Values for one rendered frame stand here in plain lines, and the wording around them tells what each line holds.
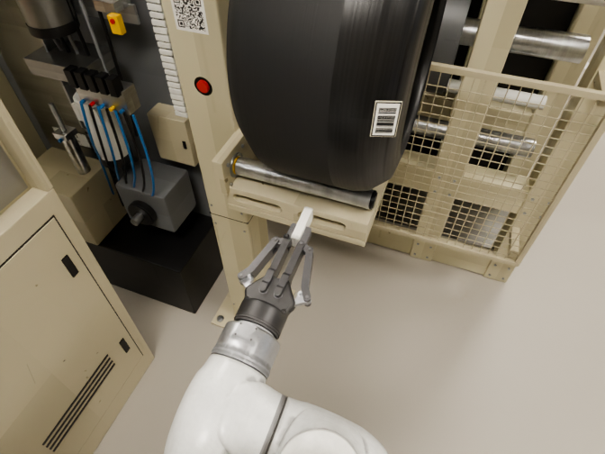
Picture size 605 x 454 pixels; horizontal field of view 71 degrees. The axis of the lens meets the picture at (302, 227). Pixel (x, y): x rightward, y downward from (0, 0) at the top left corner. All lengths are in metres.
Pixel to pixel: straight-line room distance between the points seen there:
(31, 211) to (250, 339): 0.65
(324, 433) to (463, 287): 1.51
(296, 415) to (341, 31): 0.52
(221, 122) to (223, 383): 0.66
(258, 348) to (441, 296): 1.41
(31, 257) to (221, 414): 0.69
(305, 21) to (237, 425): 0.55
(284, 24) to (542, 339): 1.65
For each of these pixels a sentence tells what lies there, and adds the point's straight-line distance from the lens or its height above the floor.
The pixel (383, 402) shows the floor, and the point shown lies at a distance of 1.69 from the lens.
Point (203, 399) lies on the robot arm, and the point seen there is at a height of 1.02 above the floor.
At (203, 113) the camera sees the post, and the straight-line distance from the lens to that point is 1.09.
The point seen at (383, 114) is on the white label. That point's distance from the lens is 0.67.
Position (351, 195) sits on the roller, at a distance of 0.95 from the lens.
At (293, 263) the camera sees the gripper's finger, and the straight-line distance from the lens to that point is 0.70.
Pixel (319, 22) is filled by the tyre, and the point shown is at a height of 1.32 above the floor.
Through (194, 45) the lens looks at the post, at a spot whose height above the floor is 1.15.
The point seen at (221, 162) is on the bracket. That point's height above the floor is 0.95.
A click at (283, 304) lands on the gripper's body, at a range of 0.67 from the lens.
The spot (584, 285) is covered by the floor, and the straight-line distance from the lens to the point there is 2.26.
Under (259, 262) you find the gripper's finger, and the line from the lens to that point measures 0.71.
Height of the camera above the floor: 1.57
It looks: 48 degrees down
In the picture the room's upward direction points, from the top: straight up
